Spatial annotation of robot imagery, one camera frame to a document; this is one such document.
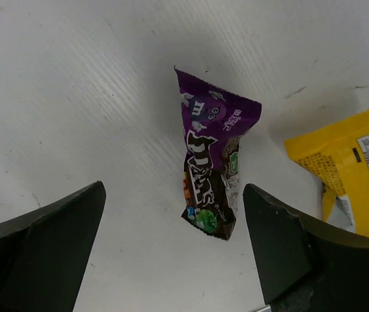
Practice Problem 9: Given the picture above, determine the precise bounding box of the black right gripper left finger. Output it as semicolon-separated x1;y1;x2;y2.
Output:
0;181;106;311

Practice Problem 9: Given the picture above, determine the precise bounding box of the purple M&M snack packet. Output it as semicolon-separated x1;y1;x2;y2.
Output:
175;69;262;241

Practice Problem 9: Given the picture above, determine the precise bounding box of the yellow purple snack packet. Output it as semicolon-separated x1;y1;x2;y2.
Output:
284;109;369;237

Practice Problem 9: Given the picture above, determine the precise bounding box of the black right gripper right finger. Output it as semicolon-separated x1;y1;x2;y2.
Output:
243;184;369;311

